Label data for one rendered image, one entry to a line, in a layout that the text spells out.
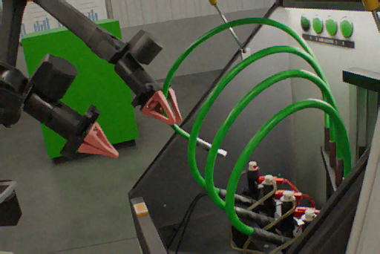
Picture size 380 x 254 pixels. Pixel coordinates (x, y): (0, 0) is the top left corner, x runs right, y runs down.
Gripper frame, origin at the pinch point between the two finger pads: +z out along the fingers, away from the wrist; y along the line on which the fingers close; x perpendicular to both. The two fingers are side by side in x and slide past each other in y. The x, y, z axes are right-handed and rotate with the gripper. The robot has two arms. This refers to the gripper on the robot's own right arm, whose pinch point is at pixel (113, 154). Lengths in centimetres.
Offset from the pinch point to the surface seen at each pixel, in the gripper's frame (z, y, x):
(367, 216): 30.6, 24.3, -28.3
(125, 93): 11, -81, 328
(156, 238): 21.0, -16.3, 8.1
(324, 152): 40.9, 23.6, 11.3
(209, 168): 13.0, 12.4, -12.4
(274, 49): 12.7, 34.7, 0.0
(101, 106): -2, -104, 320
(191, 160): 11.7, 9.4, -4.9
